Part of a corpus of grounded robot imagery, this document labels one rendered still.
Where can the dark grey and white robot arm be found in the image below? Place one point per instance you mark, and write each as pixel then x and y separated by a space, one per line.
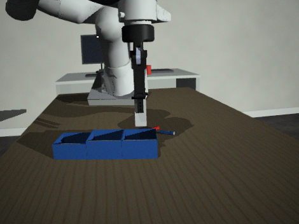
pixel 105 14

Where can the blue three-compartment bin rack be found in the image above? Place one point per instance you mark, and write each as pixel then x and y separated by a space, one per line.
pixel 119 144

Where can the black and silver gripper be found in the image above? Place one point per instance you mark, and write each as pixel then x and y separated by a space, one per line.
pixel 137 34

